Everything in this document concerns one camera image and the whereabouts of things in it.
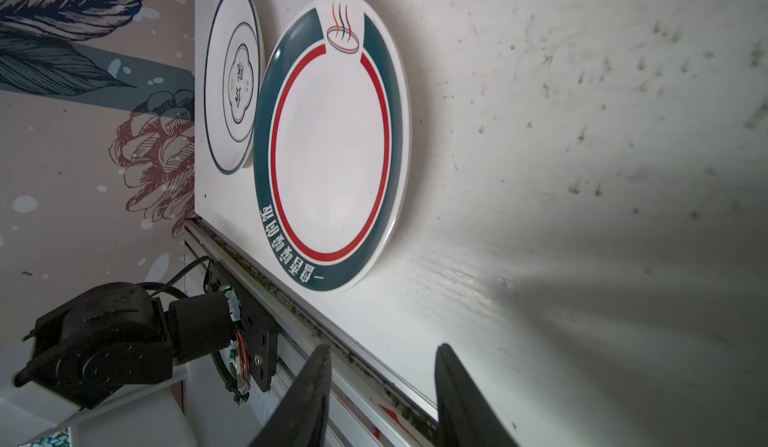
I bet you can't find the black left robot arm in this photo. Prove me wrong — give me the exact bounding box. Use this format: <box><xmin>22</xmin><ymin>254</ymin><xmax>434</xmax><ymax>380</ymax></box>
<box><xmin>12</xmin><ymin>282</ymin><xmax>237</xmax><ymax>409</ymax></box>

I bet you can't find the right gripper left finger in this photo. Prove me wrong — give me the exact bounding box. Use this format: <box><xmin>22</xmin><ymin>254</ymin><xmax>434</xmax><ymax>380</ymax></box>
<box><xmin>250</xmin><ymin>345</ymin><xmax>332</xmax><ymax>447</ymax></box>

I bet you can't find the green red rim plate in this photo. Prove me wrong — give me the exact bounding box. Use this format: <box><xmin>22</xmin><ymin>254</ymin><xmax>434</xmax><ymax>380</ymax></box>
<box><xmin>252</xmin><ymin>0</ymin><xmax>412</xmax><ymax>292</ymax></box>

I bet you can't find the white plate black flower outline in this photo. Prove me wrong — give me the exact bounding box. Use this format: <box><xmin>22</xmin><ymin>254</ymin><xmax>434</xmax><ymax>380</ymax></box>
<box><xmin>203</xmin><ymin>0</ymin><xmax>265</xmax><ymax>175</ymax></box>

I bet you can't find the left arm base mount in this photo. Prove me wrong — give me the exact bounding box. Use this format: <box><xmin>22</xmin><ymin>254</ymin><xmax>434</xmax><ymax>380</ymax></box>
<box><xmin>205</xmin><ymin>261</ymin><xmax>280</xmax><ymax>402</ymax></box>

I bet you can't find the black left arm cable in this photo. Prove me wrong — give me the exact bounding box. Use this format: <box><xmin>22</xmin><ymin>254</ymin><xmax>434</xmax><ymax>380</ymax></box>
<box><xmin>136</xmin><ymin>256</ymin><xmax>212</xmax><ymax>299</ymax></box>

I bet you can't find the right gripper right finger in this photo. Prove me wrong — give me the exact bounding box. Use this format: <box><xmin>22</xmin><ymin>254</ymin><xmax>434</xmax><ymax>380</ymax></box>
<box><xmin>434</xmin><ymin>343</ymin><xmax>518</xmax><ymax>447</ymax></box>

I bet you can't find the aluminium front rail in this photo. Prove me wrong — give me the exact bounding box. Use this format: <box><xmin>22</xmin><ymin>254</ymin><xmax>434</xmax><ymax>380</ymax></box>
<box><xmin>185</xmin><ymin>219</ymin><xmax>437</xmax><ymax>446</ymax></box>

